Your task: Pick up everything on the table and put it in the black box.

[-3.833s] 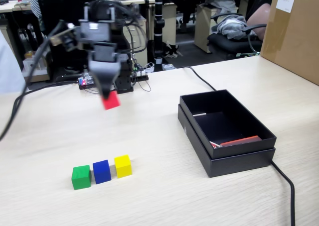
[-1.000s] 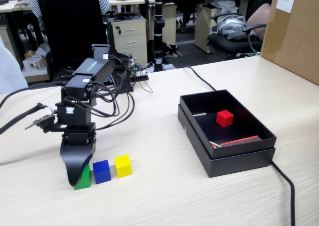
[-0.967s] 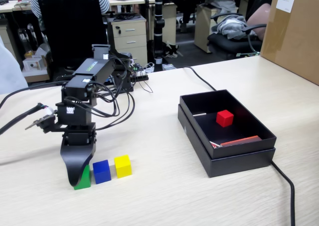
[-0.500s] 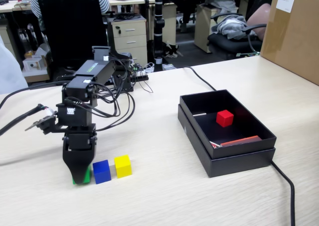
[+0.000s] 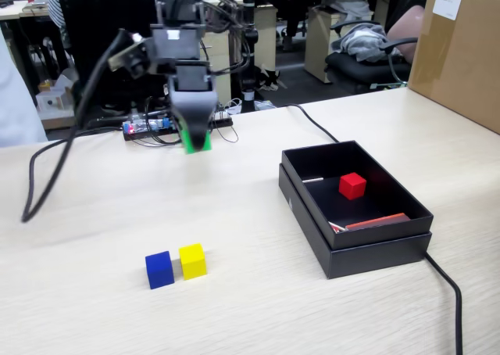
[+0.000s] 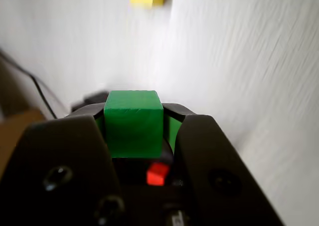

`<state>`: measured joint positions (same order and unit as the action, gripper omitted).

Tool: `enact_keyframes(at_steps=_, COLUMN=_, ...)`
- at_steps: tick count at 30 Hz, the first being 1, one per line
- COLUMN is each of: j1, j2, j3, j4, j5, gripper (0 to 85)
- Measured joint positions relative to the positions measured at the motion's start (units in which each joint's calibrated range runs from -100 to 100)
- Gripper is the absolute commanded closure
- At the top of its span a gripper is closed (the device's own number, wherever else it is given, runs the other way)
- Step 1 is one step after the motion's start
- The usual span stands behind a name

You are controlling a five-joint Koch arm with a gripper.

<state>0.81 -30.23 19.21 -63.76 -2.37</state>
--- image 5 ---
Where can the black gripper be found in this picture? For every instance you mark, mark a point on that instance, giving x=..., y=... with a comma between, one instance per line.
x=177, y=42

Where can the green wooden cube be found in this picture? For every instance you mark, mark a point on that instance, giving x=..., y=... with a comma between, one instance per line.
x=186, y=145

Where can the yellow wooden cube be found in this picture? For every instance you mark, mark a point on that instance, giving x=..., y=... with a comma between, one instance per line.
x=192, y=262

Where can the blue wooden cube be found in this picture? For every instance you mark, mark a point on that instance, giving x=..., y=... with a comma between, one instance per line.
x=159, y=271

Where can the red wooden cube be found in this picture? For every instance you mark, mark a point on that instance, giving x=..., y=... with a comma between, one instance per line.
x=351, y=187

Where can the small white product box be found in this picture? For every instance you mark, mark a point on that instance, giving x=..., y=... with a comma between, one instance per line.
x=51, y=101

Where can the black cardboard box tray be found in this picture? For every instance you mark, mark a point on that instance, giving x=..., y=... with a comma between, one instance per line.
x=383, y=210

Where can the black cardboard box lid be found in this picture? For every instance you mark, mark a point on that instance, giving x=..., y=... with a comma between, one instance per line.
x=375, y=259

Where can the large brown cardboard box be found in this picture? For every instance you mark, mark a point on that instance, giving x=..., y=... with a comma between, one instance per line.
x=461, y=65

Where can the beige drawer cabinet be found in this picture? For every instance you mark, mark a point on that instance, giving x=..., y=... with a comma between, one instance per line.
x=220, y=85
x=267, y=34
x=316, y=50

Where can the robot controller circuit board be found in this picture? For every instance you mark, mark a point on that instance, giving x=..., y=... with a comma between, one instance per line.
x=152, y=125

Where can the black and white shoes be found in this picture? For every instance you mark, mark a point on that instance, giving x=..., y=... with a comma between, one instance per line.
x=271, y=82

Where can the black vertical pole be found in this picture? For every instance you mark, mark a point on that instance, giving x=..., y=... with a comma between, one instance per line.
x=248, y=38

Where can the person legs dark trousers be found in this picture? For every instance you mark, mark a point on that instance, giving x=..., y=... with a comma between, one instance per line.
x=293, y=22

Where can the black mesh office chair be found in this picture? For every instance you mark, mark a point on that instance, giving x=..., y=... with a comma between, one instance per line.
x=101, y=19

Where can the open brown carton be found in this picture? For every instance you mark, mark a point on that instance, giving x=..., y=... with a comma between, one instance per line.
x=54, y=122

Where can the black armrest office chair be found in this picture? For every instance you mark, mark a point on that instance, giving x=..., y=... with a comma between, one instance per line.
x=351, y=69

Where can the person in striped shirt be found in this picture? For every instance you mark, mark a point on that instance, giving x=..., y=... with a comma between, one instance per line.
x=56, y=11

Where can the grey clothing pile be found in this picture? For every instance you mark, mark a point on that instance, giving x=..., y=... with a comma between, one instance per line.
x=363, y=42

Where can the red flat booklet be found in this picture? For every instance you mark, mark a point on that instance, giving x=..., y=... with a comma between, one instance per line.
x=377, y=221

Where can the light wooden office desk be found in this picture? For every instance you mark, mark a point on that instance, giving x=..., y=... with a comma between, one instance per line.
x=11, y=13

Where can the white paper label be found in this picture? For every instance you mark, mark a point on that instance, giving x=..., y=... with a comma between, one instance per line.
x=448, y=5

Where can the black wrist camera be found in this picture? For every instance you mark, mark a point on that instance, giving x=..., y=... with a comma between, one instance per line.
x=133, y=56

